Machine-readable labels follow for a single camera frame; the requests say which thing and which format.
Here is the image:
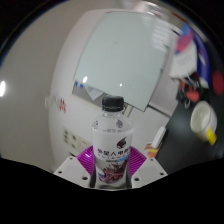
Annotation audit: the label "black and red items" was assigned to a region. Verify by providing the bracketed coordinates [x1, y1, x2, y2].
[176, 78, 203, 109]

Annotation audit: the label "blue cardboard box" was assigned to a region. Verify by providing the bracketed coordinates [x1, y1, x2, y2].
[169, 23, 212, 89]

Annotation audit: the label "red wall sign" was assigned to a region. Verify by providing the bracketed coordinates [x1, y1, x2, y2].
[54, 95, 68, 115]

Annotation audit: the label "large glass whiteboard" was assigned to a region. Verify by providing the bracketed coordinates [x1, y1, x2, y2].
[72, 11, 178, 113]

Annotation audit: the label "flat white eraser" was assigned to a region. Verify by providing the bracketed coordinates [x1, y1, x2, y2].
[151, 125, 167, 148]

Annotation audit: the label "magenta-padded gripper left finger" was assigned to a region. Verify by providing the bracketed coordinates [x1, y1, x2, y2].
[53, 145, 96, 188]

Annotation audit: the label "white mug with yellow handle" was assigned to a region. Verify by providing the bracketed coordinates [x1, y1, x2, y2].
[189, 100, 218, 146]

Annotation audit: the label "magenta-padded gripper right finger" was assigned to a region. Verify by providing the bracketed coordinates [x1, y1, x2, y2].
[129, 145, 169, 188]

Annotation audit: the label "white-labelled black-capped drink bottle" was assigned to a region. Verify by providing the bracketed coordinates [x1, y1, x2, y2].
[91, 95, 135, 189]

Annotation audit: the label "large white wall poster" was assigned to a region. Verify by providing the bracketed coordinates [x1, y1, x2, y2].
[62, 125, 92, 156]

